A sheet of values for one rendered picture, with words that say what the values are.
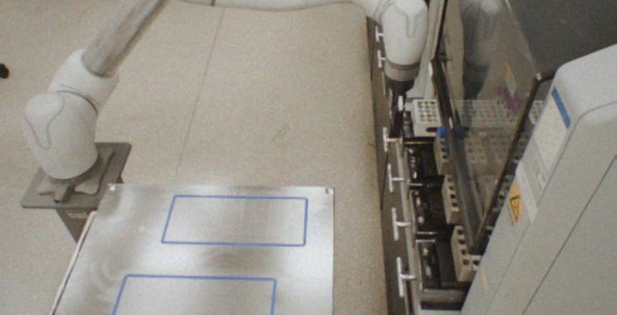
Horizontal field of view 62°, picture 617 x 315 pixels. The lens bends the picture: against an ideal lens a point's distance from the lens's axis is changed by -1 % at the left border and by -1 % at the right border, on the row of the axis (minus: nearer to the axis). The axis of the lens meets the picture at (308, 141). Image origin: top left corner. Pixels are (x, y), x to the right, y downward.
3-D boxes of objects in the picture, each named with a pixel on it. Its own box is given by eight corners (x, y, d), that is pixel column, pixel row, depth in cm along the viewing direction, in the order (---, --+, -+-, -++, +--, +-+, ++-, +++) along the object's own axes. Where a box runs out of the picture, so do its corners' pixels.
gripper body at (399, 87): (417, 83, 132) (413, 109, 139) (413, 62, 138) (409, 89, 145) (387, 83, 133) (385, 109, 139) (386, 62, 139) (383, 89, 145)
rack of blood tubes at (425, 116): (510, 116, 152) (516, 100, 148) (519, 140, 145) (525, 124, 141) (409, 115, 153) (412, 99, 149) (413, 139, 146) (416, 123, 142)
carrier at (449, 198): (455, 227, 123) (460, 211, 119) (447, 227, 123) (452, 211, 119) (449, 189, 131) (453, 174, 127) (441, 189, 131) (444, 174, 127)
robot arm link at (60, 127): (34, 181, 145) (-1, 125, 129) (54, 136, 158) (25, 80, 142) (91, 179, 145) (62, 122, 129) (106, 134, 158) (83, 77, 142)
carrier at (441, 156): (446, 178, 134) (450, 163, 129) (438, 178, 134) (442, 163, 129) (440, 146, 142) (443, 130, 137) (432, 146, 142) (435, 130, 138)
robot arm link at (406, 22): (428, 66, 128) (419, 36, 137) (437, 11, 117) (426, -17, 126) (385, 68, 128) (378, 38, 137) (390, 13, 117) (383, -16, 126)
